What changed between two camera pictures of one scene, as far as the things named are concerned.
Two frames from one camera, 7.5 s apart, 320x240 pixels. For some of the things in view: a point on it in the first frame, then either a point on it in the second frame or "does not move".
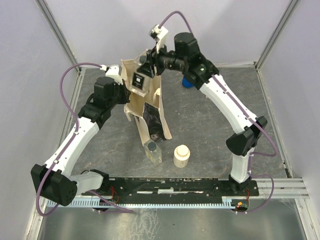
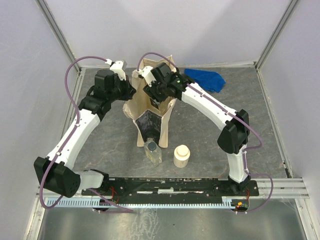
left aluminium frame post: x=58 y=31 does not move
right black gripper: x=153 y=59 → x=150 y=91
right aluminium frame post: x=276 y=33 does not move
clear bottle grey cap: x=153 y=152 does not move
